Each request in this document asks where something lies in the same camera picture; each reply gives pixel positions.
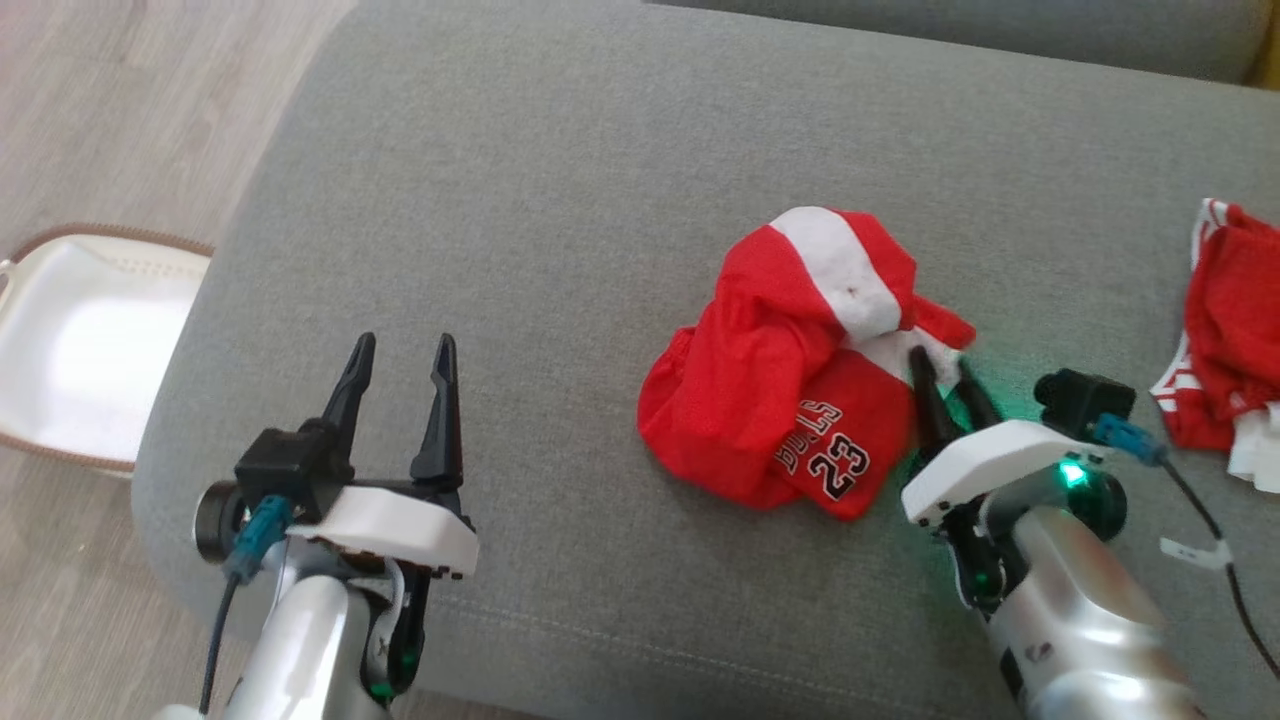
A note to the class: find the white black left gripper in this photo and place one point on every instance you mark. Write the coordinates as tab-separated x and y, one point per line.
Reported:
395	525

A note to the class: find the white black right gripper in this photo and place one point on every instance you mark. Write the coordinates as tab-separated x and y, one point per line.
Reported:
990	465

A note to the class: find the red white Bulls shorts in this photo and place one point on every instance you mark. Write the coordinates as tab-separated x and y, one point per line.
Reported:
780	400

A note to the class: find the red Bulls 23 jersey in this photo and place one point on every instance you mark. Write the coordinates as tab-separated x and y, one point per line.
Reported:
1235	330

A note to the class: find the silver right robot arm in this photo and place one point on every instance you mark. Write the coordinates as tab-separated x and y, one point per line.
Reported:
1090	620

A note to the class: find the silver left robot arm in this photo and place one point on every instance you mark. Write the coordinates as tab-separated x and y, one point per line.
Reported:
300	650

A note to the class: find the grey sofa seat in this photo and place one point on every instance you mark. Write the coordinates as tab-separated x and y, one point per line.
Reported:
600	200

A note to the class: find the white laundry basket brown rim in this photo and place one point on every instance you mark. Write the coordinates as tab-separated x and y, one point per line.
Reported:
80	350

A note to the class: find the grey sofa back cushion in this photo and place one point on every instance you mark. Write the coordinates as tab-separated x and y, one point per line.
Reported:
1000	25

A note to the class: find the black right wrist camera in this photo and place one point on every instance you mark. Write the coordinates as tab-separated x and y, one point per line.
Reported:
1085	400

